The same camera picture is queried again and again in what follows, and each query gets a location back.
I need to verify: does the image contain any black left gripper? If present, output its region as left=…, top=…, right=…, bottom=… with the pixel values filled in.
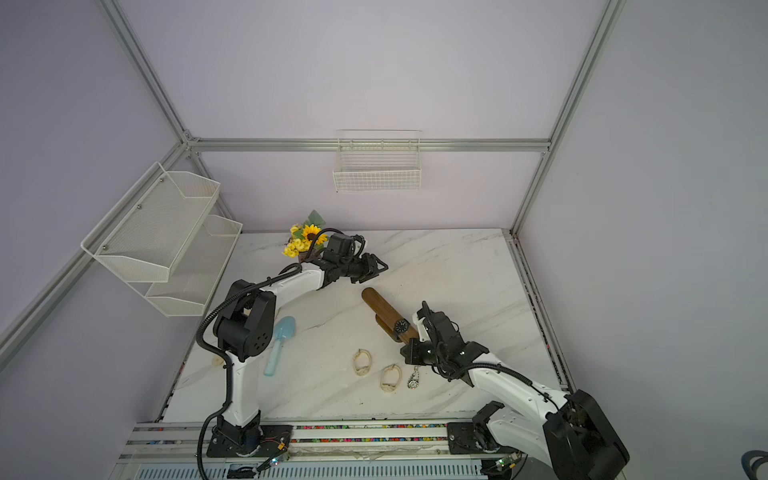
left=340, top=253, right=389, bottom=284

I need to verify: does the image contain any black wrist watch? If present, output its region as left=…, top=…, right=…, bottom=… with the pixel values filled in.
left=393, top=318, right=410, bottom=336

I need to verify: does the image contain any wooden watch stand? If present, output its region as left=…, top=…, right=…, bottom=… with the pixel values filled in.
left=361, top=287, right=419, bottom=344

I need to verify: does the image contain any beige wrist watch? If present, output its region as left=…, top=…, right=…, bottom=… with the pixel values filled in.
left=379, top=364, right=402, bottom=393
left=352, top=349, right=373, bottom=376

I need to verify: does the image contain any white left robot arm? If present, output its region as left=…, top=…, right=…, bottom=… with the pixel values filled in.
left=195, top=228, right=389, bottom=479

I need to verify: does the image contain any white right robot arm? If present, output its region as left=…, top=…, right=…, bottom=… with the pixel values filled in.
left=401, top=305, right=630, bottom=479

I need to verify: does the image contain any sunflower bouquet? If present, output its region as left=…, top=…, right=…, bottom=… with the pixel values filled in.
left=283, top=210, right=328, bottom=261

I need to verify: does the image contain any light blue plastic shovel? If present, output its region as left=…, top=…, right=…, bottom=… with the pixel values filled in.
left=263, top=316, right=296, bottom=377

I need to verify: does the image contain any white two-tier mesh shelf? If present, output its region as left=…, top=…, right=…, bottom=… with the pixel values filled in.
left=81, top=163, right=242, bottom=317

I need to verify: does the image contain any white wire wall basket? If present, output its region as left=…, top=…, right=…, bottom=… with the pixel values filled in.
left=333, top=129, right=422, bottom=194

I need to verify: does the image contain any aluminium cage frame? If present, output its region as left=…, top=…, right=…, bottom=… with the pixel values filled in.
left=1, top=1, right=604, bottom=330

